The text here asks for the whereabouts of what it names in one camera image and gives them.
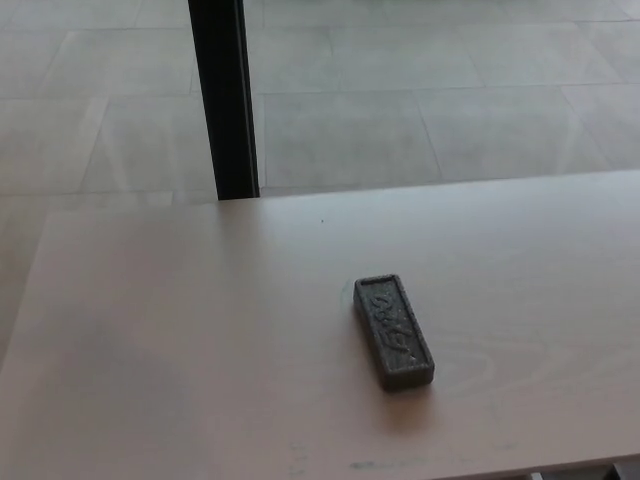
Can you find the dark grey embossed board eraser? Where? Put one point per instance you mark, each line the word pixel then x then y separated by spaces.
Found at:
pixel 393 330

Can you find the black vertical window frame post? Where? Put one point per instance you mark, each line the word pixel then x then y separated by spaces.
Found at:
pixel 222 100

